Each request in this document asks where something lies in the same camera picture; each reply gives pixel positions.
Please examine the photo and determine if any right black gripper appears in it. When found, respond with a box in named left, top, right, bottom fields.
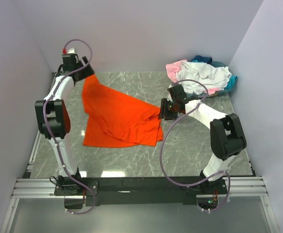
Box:
left=158, top=98, right=178, bottom=121

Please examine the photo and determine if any orange t shirt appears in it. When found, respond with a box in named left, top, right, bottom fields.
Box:
left=82, top=75, right=163, bottom=148

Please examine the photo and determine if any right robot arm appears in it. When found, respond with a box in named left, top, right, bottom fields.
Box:
left=158, top=84, right=247, bottom=194

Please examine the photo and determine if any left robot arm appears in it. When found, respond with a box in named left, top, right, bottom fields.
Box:
left=35, top=49, right=94, bottom=195

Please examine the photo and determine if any teal plastic basket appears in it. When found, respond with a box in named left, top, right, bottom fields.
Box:
left=175, top=60, right=232, bottom=100

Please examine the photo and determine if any pink t shirt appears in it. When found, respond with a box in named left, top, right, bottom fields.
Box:
left=165, top=60, right=216, bottom=95

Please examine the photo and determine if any dark blue t shirt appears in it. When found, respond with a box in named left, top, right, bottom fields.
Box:
left=190, top=55, right=212, bottom=65

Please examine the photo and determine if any teal t shirt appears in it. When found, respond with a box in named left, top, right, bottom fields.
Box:
left=224, top=75, right=238, bottom=92

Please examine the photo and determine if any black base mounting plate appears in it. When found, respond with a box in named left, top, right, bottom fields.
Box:
left=54, top=177, right=228, bottom=206

